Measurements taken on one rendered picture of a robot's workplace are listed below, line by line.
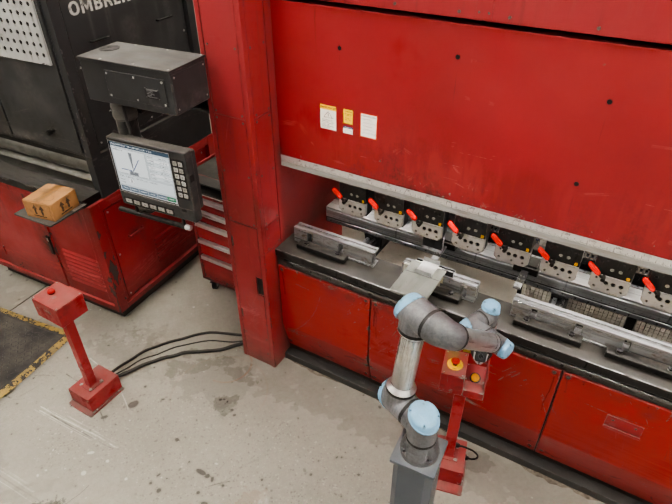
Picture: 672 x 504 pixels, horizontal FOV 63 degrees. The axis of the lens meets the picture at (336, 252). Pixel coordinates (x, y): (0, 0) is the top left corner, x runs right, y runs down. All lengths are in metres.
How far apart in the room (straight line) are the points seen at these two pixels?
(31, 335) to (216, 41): 2.52
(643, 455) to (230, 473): 2.00
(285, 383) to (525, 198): 1.89
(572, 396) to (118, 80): 2.44
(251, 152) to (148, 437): 1.71
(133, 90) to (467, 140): 1.42
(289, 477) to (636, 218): 2.06
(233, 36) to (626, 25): 1.48
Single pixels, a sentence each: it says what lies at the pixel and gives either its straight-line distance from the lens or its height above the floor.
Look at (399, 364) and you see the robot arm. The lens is 2.04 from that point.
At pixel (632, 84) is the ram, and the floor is 2.02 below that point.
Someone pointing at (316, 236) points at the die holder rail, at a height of 0.95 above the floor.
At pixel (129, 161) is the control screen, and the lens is 2.76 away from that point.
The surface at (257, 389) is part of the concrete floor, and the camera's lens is 3.49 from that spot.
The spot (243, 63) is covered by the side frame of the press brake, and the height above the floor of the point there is 1.92.
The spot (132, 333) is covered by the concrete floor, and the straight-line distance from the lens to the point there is 4.03.
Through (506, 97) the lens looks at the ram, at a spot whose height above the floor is 1.90.
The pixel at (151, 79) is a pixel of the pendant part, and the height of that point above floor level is 1.90.
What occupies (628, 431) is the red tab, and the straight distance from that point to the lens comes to 2.87.
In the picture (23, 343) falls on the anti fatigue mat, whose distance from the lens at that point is 4.25.
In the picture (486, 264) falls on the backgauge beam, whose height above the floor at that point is 0.93.
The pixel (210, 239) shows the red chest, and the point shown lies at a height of 0.51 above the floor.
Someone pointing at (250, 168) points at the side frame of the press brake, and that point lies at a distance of 2.74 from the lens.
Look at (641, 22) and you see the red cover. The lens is 2.09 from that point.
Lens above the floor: 2.65
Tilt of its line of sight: 36 degrees down
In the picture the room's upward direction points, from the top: straight up
